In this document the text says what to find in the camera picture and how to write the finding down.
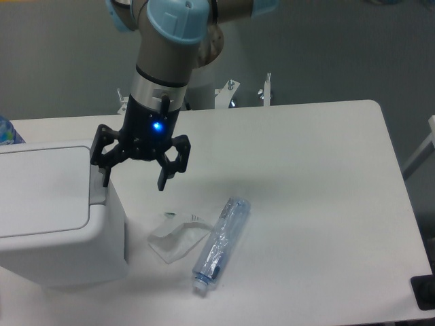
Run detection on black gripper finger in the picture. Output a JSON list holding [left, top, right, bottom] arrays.
[[90, 124, 126, 187], [156, 134, 191, 191]]

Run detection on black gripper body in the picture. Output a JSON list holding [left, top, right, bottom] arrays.
[[117, 93, 180, 161]]

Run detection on grey lid push button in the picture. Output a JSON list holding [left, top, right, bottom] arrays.
[[89, 165, 107, 205]]

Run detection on white plastic trash can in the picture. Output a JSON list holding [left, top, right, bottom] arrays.
[[1, 140, 128, 287]]

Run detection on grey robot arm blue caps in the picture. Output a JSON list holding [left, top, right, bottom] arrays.
[[90, 0, 279, 190]]

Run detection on crushed clear plastic bottle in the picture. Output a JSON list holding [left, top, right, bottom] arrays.
[[192, 197, 251, 295]]

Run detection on blue patterned bottle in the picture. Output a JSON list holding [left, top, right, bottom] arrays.
[[0, 116, 25, 145]]

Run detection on crumpled white plastic wrapper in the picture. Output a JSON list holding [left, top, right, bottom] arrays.
[[147, 213, 213, 264]]

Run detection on black table clamp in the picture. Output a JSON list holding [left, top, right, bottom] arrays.
[[411, 274, 434, 311]]

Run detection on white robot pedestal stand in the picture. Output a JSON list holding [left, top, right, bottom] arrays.
[[116, 64, 275, 115]]

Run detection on white frame at right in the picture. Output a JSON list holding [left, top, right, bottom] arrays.
[[402, 115, 434, 181]]

